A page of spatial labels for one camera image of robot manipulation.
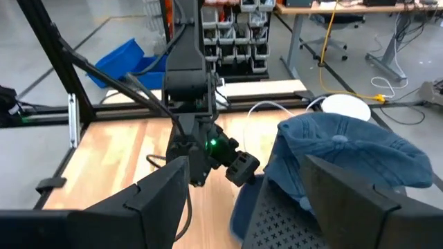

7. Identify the pale wooden board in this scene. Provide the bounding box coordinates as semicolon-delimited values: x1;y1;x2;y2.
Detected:
103;79;307;104

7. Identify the white lamp cable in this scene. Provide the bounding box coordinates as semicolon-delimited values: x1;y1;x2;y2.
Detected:
242;95;328;153

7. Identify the black floor cable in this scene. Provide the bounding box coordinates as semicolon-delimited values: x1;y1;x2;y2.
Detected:
379;103;426;126

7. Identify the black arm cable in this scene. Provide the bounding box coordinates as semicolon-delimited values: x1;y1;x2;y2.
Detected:
147;154;193;243

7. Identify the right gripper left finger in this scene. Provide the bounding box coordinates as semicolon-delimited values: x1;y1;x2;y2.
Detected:
0;156;190;249

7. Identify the small blue plastic bin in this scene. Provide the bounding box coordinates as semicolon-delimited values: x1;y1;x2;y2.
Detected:
133;55;169;90

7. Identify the silver metal bracket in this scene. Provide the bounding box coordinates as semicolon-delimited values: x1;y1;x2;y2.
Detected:
68;93;81;149

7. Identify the white floor cable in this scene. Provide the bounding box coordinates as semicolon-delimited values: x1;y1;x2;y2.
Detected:
370;44;410;100

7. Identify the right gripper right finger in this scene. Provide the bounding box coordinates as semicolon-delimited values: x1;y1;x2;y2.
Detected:
300;154;443;249

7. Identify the black cable clamp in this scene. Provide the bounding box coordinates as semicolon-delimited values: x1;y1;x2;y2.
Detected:
35;176;67;194

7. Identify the black perforated metal shelf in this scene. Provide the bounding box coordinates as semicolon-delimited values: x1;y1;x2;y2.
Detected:
242;174;329;249

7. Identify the wood top office desk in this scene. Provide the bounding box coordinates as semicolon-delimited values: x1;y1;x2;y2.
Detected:
275;0;443;82

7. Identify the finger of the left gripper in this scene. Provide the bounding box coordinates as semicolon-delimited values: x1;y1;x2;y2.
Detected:
235;151;260;177
226;162;255;187

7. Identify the office chair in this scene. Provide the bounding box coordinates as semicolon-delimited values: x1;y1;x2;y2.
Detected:
299;13;366;62

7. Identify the grey computer cart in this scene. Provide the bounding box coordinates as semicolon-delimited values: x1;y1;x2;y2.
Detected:
417;79;443;107

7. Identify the light blue denim hat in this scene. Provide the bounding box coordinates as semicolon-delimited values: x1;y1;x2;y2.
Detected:
264;111;433;214

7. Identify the white lamp with gold base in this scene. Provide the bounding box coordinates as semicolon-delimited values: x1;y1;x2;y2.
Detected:
320;93;372;122

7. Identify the large blue plastic bin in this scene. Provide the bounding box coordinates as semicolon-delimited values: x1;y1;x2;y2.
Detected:
86;37;145;89

